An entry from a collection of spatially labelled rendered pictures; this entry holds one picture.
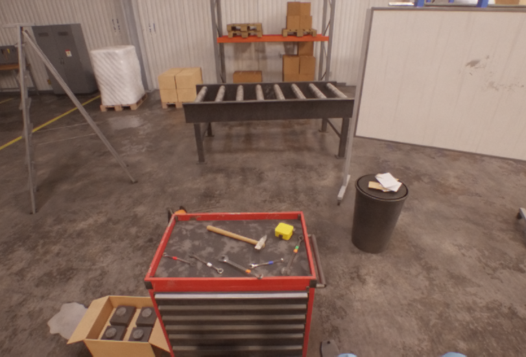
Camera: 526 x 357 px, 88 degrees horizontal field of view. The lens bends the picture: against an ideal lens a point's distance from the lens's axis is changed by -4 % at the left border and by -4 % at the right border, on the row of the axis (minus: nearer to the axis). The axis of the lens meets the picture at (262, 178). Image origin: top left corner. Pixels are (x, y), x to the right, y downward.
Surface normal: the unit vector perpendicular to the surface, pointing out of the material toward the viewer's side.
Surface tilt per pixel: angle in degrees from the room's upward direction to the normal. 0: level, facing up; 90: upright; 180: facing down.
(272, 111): 90
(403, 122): 90
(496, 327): 0
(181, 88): 90
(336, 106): 90
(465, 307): 0
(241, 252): 0
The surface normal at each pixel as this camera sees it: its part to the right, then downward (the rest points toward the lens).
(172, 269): -0.02, -0.87
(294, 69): 0.00, 0.50
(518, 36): -0.41, 0.46
